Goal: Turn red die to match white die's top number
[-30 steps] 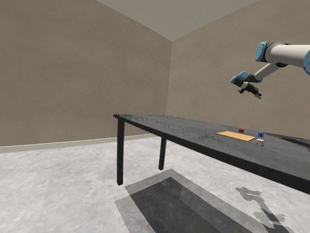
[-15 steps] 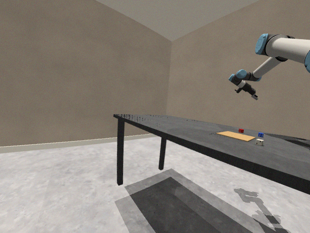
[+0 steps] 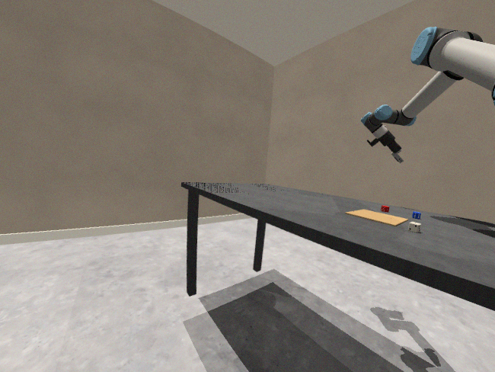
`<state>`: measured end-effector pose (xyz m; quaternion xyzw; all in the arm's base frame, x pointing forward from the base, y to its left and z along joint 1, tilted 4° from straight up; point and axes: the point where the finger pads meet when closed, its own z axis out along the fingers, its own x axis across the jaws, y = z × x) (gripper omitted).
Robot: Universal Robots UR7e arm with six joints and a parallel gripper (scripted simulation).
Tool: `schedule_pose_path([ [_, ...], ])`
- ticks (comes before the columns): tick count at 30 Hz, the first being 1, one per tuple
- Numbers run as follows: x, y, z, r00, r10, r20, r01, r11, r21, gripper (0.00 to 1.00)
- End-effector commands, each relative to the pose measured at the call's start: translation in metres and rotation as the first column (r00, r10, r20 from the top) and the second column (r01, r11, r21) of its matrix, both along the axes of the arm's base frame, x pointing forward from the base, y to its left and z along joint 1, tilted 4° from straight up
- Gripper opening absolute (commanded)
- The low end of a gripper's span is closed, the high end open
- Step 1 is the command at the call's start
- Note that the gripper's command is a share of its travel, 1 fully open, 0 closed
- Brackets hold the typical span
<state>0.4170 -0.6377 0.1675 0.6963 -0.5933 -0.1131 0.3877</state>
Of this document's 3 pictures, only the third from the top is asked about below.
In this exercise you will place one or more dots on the white die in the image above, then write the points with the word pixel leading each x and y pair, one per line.
pixel 414 227

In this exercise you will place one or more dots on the tan square mat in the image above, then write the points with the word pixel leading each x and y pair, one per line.
pixel 378 217

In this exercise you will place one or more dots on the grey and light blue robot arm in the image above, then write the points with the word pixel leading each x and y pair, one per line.
pixel 442 50

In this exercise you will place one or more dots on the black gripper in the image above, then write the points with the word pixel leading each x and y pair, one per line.
pixel 387 139

